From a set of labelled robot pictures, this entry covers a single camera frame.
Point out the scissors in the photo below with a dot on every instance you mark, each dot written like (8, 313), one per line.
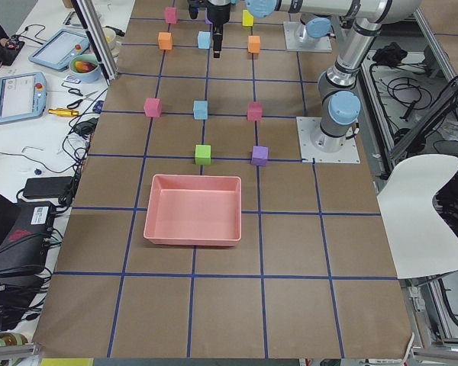
(82, 97)

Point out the yellow foam block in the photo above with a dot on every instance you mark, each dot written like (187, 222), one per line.
(247, 18)

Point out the light blue bowl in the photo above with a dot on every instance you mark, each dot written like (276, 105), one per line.
(85, 68)

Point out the pink foam block far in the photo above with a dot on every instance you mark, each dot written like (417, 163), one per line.
(170, 15)

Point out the pink foam block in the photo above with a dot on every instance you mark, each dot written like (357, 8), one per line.
(254, 111)
(153, 107)
(170, 15)

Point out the green foam block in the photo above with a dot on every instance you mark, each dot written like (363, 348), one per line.
(202, 154)

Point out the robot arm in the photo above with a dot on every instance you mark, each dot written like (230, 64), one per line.
(341, 107)

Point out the white chair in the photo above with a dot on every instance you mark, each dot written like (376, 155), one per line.
(421, 242)

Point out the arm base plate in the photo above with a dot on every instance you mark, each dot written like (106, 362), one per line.
(297, 39)
(317, 147)

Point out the aluminium frame post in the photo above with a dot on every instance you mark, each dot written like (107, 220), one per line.
(93, 29)

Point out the pink plastic tray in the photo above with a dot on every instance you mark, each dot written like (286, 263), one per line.
(194, 210)

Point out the blue teach pendant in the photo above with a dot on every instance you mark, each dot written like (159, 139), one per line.
(60, 49)
(22, 97)

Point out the black power adapter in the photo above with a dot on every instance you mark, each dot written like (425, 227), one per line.
(49, 187)

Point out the white mug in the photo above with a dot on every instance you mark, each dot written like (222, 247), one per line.
(112, 39)

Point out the black electronics box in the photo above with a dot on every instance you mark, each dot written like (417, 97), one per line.
(23, 251)

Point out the brass cylinder tool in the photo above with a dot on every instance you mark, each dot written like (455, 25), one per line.
(63, 112)

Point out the purple foam block near tray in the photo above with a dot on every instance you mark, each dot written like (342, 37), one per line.
(260, 155)

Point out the orange foam block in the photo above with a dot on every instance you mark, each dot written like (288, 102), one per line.
(165, 40)
(254, 44)

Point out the light blue foam block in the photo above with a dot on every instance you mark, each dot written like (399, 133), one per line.
(200, 109)
(204, 40)

